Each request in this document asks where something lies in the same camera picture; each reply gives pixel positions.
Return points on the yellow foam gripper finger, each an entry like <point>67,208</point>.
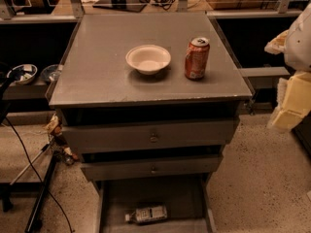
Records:
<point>277,44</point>
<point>293,102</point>

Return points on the clear plastic bottle white label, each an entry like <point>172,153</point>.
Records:
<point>147,214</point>

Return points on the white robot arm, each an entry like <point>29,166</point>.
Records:
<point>297,54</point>

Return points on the grey middle drawer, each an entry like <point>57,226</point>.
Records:
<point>155,167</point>

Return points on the grey top drawer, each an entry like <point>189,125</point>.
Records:
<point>150,135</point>

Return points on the grey drawer cabinet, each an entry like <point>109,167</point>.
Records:
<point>98,87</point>

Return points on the grey open bottom drawer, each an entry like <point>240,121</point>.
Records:
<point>184,197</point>

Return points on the orange soda can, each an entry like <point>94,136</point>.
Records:
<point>196,58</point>

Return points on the white paper bowl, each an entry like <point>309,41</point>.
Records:
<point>148,59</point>

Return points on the black monitor stand base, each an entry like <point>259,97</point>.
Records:
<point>134,6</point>

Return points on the dark glass bowl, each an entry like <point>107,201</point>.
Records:
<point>51,73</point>

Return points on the small clutter pile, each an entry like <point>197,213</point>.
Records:
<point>54,129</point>

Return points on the white bowl with items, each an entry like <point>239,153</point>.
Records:
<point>23,74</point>

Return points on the black tripod stand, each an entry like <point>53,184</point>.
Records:
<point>39,189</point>

